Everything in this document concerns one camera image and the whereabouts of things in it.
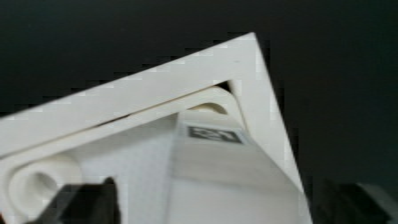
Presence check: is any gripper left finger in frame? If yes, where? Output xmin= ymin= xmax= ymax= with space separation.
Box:
xmin=34 ymin=178 xmax=121 ymax=224

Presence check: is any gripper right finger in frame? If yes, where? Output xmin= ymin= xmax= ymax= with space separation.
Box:
xmin=313 ymin=181 xmax=398 ymax=224

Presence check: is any white desk top tray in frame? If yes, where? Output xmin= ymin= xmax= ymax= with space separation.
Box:
xmin=0 ymin=87 xmax=241 ymax=224

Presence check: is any white L-shaped obstacle wall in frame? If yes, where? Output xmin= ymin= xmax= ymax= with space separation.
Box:
xmin=0 ymin=34 xmax=304 ymax=224

